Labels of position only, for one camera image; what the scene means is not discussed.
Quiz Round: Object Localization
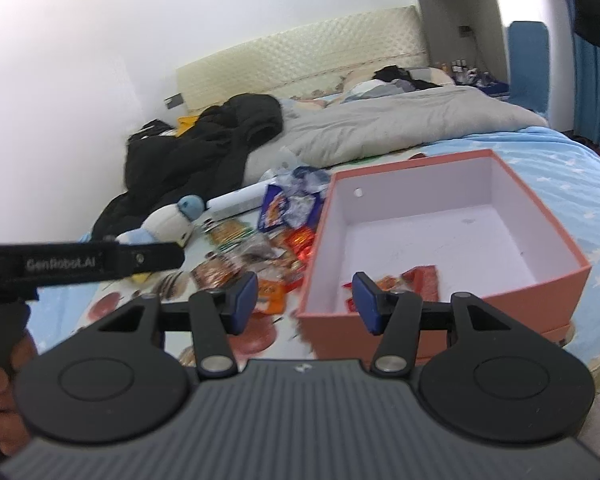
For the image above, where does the blue curtain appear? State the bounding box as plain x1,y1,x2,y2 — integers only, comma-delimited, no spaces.
570,0,600,157

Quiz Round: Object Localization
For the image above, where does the blue chair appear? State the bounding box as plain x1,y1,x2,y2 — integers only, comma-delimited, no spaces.
507,21,551,114

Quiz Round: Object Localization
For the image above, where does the black cloth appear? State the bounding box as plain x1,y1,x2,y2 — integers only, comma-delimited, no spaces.
372,65,420,84

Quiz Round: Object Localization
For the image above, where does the grey blanket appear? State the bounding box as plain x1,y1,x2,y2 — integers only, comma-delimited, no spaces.
242,85,549,184

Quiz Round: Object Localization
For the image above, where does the blue snack bag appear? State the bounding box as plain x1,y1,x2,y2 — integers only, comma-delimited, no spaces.
257,185,293,233

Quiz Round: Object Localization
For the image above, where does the plush penguin toy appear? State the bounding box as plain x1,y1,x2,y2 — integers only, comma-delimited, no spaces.
115,195,207,283

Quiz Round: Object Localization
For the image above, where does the black jacket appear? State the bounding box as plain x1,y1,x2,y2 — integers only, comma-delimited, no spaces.
92,94,285,241

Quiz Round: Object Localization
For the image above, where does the green striped snack packet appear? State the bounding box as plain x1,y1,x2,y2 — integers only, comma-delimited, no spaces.
207,220,255,252

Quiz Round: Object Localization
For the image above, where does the small orange snack packet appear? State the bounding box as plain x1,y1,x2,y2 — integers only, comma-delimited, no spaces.
375,275,406,294

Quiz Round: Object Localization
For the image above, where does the pillow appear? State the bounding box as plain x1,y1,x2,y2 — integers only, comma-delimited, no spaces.
340,67,457,105

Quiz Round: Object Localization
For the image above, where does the row of small bottles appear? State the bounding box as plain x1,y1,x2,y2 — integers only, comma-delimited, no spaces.
437,59,482,86

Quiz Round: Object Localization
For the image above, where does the person's left hand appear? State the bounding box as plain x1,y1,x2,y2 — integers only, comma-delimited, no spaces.
0,332,39,456

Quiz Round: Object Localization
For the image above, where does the silver blue snack packet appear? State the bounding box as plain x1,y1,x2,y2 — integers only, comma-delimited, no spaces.
279,166,332,231

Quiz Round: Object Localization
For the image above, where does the white roll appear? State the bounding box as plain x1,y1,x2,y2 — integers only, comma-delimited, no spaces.
205,182,272,219

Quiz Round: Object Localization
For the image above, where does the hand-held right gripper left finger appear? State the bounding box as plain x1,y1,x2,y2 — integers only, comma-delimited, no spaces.
97,271,259,379

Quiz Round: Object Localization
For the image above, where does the pink cardboard box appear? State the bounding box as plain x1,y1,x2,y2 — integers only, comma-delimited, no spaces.
295,149,592,363

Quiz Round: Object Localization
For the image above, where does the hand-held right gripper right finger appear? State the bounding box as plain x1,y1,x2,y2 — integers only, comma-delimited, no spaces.
352,271,515,377

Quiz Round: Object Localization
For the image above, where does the pile of mixed snack packets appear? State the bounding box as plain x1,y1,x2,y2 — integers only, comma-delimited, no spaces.
190,215,326,317

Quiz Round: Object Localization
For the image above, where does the cream padded headboard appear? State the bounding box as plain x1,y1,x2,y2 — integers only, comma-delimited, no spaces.
176,5,431,114

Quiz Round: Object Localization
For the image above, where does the long red snack packet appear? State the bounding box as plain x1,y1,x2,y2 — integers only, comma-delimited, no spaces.
402,266,440,302

